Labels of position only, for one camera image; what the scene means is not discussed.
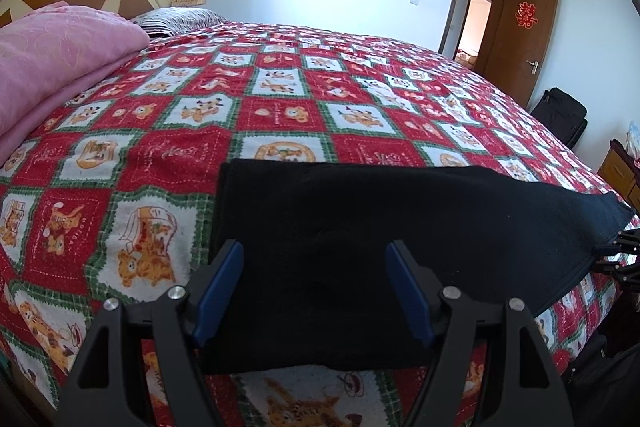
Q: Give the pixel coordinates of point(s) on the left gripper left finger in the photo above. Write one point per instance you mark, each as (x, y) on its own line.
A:
(109, 384)

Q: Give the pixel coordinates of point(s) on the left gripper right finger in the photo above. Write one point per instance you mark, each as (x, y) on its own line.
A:
(491, 353)

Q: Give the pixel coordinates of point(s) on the black pants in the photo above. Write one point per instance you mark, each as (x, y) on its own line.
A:
(342, 263)

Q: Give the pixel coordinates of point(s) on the wooden cabinet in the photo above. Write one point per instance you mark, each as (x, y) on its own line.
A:
(619, 171)

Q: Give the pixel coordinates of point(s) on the black folding chair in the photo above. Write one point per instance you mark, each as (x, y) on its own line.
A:
(562, 115)

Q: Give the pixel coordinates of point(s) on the red patchwork bedspread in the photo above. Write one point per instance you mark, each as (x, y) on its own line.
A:
(113, 195)

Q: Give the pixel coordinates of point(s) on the red double happiness decoration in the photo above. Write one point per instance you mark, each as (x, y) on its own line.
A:
(526, 15)

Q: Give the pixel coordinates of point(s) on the brown wooden door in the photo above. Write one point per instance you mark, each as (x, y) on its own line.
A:
(506, 48)

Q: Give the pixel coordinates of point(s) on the pink folded blanket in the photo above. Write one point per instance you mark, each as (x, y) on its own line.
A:
(51, 55)

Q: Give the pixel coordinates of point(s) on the striped pillow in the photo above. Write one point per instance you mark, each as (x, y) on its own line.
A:
(176, 21)

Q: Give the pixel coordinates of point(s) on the door handle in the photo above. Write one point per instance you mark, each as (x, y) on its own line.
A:
(533, 66)

